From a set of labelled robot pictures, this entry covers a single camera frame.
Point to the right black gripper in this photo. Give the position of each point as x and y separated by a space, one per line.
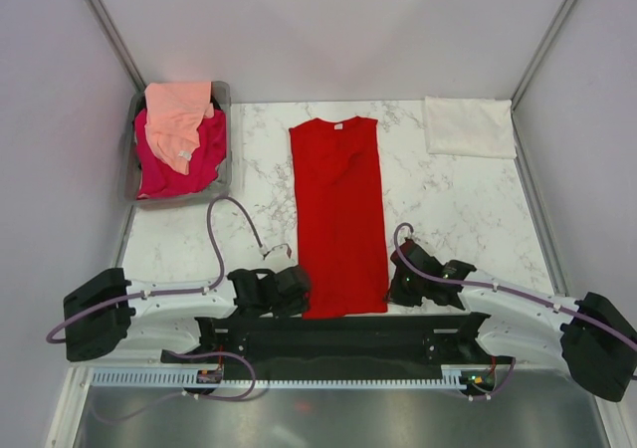
397 295

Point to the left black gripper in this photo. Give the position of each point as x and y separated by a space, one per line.
298 306

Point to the red t shirt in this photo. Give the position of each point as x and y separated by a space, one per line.
341 231

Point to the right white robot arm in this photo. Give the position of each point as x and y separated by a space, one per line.
588 339

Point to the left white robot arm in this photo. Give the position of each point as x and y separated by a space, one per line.
111 316

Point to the folded white t shirt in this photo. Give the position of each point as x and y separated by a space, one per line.
469 127

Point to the magenta t shirt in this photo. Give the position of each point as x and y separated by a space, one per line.
160 181

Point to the grey plastic bin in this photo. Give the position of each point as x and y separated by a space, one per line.
130 171

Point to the peach t shirt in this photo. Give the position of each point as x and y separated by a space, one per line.
174 113

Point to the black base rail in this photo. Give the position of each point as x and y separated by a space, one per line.
346 347

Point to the white slotted cable duct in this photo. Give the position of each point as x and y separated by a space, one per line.
193 378

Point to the right aluminium frame post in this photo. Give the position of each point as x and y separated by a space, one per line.
548 39

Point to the aluminium frame post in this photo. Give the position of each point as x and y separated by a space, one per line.
116 42
548 39

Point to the left aluminium frame post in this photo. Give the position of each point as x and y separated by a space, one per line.
116 42

